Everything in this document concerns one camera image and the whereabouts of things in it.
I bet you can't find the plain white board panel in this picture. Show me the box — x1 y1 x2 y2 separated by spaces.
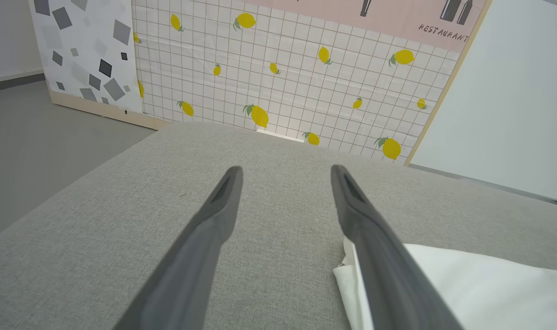
404 0 557 205

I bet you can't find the grey terrazzo print panel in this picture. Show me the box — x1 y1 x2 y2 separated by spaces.
28 0 170 132

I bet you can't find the white long-sleeve shirt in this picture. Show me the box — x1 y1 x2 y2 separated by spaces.
333 236 557 330

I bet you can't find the lemon print grid panel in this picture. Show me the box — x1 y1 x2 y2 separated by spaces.
131 0 493 166

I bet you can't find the small white label strip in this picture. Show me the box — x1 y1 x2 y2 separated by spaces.
255 128 305 143

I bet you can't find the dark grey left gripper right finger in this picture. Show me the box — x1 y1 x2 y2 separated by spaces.
331 165 465 330

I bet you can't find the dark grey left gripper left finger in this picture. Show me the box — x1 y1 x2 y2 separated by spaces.
113 165 244 330

